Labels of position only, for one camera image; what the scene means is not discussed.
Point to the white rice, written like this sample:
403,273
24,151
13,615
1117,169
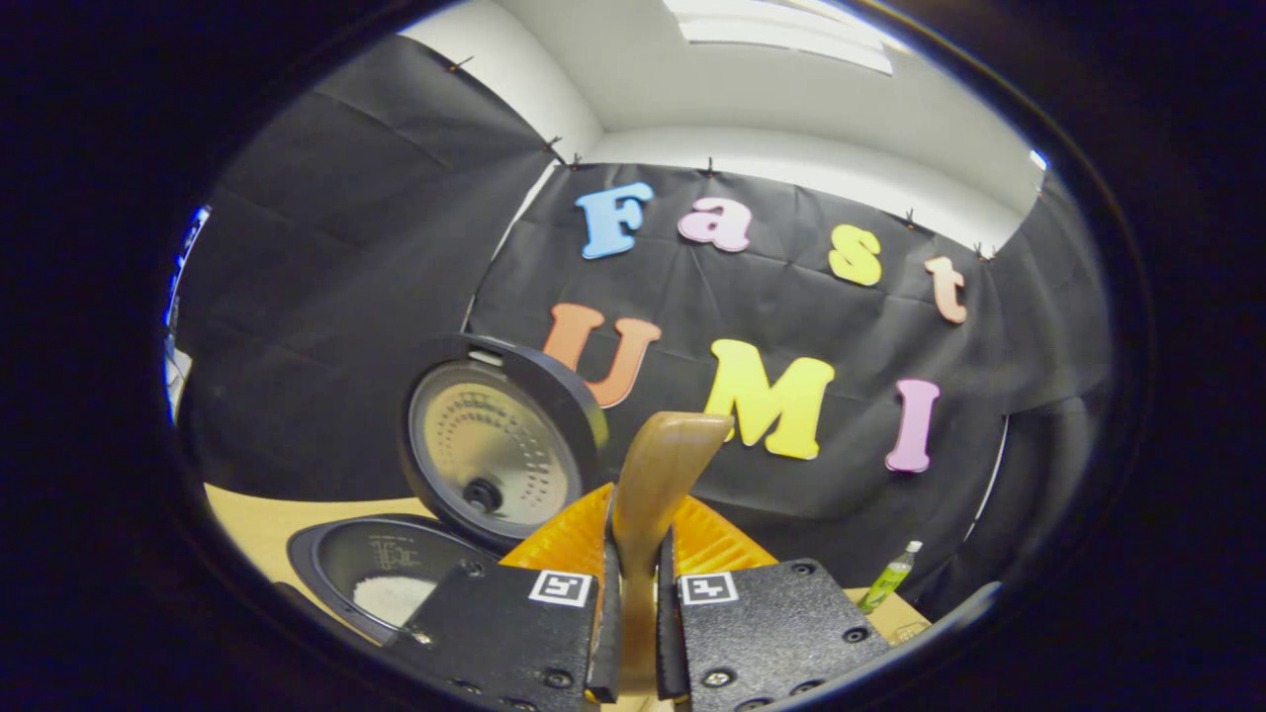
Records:
391,598

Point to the dark grey rice cooker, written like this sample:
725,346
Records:
495,445

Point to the ceiling light panel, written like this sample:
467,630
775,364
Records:
781,30

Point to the green drink bottle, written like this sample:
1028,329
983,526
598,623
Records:
887,578

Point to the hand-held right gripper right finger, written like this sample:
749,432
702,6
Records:
771,623

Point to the black backdrop cloth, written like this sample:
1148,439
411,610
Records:
346,297

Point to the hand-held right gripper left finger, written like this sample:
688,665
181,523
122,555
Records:
514,623

